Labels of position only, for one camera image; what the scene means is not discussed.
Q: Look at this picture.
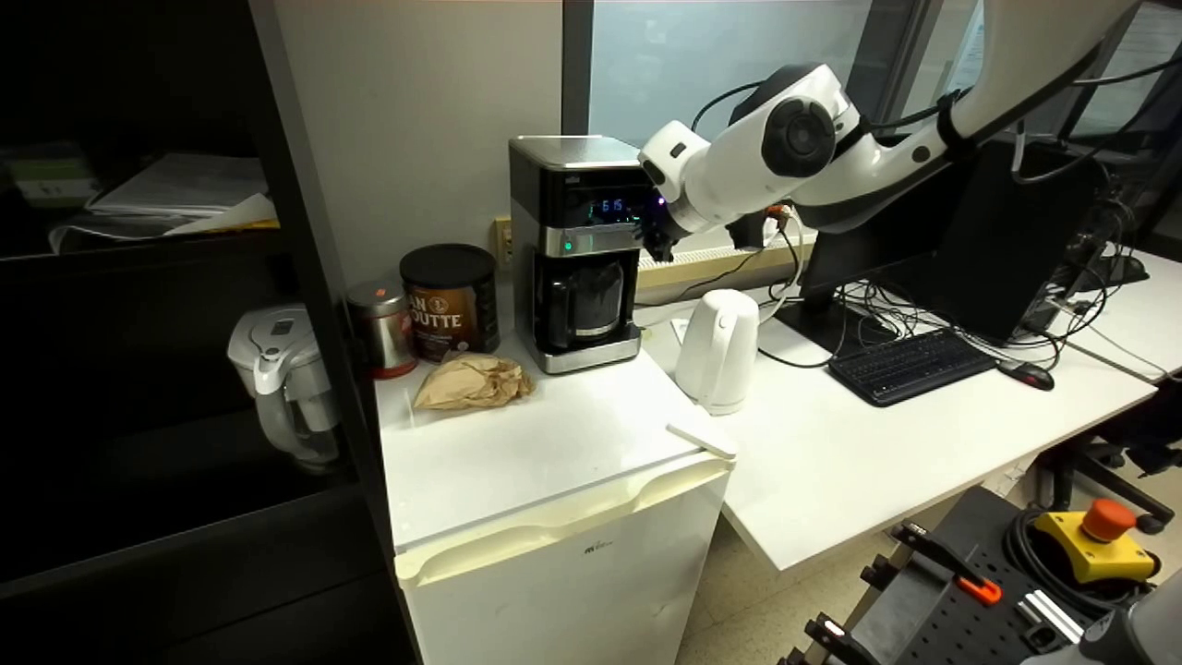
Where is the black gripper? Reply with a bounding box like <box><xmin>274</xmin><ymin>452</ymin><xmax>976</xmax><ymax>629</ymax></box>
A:
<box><xmin>641</xmin><ymin>193</ymin><xmax>693</xmax><ymax>265</ymax></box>

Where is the black silver coffee machine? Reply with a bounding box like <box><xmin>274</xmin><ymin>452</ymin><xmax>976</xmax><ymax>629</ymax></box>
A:
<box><xmin>505</xmin><ymin>130</ymin><xmax>670</xmax><ymax>382</ymax></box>

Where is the glass coffee carafe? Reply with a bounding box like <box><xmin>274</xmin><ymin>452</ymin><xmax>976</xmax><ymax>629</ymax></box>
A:
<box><xmin>543</xmin><ymin>259</ymin><xmax>636</xmax><ymax>351</ymax></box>

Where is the black coffee powder can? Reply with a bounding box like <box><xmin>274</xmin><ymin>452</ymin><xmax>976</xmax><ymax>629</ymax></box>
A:
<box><xmin>395</xmin><ymin>240</ymin><xmax>502</xmax><ymax>364</ymax></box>

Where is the yellow emergency stop button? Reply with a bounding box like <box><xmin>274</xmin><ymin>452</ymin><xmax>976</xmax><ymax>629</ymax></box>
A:
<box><xmin>1032</xmin><ymin>496</ymin><xmax>1162</xmax><ymax>590</ymax></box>

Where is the white electric kettle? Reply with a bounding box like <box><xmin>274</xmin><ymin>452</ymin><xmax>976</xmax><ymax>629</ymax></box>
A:
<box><xmin>670</xmin><ymin>289</ymin><xmax>764</xmax><ymax>421</ymax></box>

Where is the brown crumpled paper bag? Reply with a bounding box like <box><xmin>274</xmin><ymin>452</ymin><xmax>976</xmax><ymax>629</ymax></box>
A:
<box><xmin>410</xmin><ymin>351</ymin><xmax>538</xmax><ymax>416</ymax></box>

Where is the black keyboard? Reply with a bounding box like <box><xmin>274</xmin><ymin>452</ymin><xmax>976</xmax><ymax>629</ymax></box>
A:
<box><xmin>823</xmin><ymin>330</ymin><xmax>998</xmax><ymax>409</ymax></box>

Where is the small red silver tin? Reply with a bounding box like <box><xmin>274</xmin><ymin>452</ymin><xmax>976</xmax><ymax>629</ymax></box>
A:
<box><xmin>360</xmin><ymin>283</ymin><xmax>422</xmax><ymax>382</ymax></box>

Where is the black computer monitor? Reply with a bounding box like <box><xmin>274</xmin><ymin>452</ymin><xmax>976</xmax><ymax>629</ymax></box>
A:
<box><xmin>775</xmin><ymin>135</ymin><xmax>1109</xmax><ymax>363</ymax></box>

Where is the white mini fridge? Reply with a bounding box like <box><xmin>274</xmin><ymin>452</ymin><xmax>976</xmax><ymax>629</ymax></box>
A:
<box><xmin>372</xmin><ymin>340</ymin><xmax>737</xmax><ymax>665</ymax></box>

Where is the black computer mouse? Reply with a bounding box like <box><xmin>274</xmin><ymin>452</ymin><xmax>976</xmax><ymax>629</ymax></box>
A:
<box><xmin>998</xmin><ymin>357</ymin><xmax>1059</xmax><ymax>396</ymax></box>

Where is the white water filter jug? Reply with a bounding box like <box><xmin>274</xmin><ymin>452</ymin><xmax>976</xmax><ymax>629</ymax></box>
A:
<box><xmin>225</xmin><ymin>303</ymin><xmax>344</xmax><ymax>478</ymax></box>

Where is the stack of white papers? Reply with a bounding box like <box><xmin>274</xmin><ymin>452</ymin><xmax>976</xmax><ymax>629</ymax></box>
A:
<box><xmin>48</xmin><ymin>146</ymin><xmax>285</xmax><ymax>255</ymax></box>

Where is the black office chair base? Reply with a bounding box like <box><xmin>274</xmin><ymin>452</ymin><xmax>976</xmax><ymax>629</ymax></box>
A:
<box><xmin>1033</xmin><ymin>409</ymin><xmax>1182</xmax><ymax>541</ymax></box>

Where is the black shelf unit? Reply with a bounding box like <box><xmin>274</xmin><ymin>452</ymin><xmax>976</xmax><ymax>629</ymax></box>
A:
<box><xmin>0</xmin><ymin>0</ymin><xmax>422</xmax><ymax>665</ymax></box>

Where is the white wall socket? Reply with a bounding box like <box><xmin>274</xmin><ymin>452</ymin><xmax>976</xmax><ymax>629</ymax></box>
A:
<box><xmin>486</xmin><ymin>213</ymin><xmax>517</xmax><ymax>276</ymax></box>

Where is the bundle of desk cables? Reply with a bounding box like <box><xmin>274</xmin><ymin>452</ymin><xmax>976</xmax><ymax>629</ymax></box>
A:
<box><xmin>831</xmin><ymin>276</ymin><xmax>976</xmax><ymax>348</ymax></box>

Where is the black clamp orange handle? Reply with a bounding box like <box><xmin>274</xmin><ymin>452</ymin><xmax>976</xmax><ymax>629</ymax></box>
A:
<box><xmin>895</xmin><ymin>520</ymin><xmax>1009</xmax><ymax>610</ymax></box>

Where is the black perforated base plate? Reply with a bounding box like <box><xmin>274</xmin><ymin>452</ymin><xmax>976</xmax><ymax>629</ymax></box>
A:
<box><xmin>775</xmin><ymin>485</ymin><xmax>1182</xmax><ymax>665</ymax></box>

